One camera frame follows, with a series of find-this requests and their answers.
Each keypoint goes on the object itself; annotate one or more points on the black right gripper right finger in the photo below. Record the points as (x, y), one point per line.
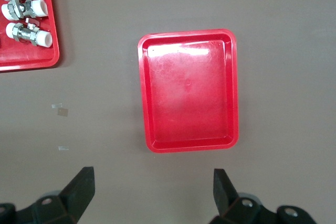
(223, 192)

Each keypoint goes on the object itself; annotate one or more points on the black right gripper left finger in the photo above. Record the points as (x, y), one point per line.
(78, 195)

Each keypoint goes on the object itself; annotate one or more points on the clear tape strip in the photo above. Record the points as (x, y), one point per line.
(63, 148)
(57, 105)

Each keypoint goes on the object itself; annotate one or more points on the small red plastic tray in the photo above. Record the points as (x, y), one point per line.
(189, 95)

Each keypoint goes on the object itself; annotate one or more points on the large red plastic tray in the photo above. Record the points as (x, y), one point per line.
(29, 56)

